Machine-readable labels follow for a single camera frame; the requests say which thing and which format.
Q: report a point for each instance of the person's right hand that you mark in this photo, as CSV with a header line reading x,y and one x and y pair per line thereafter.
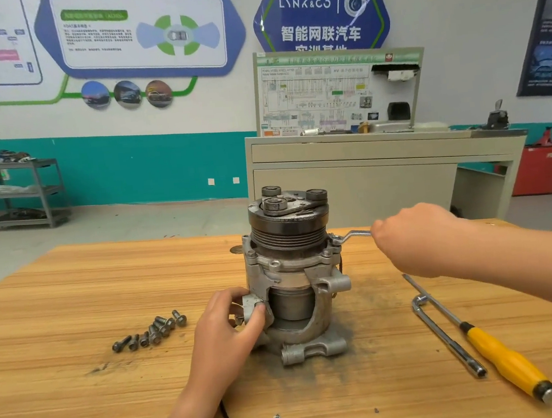
x,y
422,240

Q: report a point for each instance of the person's left hand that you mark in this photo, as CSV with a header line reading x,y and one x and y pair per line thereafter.
x,y
221,345

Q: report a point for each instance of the silver combination wrench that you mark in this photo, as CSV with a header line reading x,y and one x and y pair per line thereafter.
x,y
353,235

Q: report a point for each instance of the grey metal compressor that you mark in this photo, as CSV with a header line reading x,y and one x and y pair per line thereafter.
x,y
298,273

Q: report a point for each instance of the person's right forearm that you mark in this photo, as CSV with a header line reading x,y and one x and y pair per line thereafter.
x,y
538,267

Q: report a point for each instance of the beige workbench cabinet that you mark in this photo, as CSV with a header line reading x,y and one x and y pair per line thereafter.
x,y
380,171

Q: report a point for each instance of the silver L-shaped socket wrench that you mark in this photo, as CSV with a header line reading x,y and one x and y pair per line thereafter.
x,y
446,331

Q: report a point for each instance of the dark round table grommet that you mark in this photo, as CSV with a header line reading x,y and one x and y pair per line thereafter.
x,y
237,249

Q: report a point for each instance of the red cabinet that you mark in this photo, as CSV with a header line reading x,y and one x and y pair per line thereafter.
x,y
537,169

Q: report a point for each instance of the small black device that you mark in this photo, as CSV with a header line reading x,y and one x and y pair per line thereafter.
x,y
496,118

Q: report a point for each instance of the white wiring display board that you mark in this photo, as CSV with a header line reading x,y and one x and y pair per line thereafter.
x,y
313,94

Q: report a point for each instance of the grey metal shelf cart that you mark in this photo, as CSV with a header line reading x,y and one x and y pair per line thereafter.
x,y
19,194

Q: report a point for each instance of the blue rounded infographic panel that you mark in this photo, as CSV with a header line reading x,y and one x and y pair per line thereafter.
x,y
116,41

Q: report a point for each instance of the blue hexagon wall sign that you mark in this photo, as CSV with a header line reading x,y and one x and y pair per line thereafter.
x,y
319,10

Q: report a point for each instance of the round photo wall decal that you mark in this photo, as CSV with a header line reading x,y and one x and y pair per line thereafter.
x,y
159,94
127,94
96,95

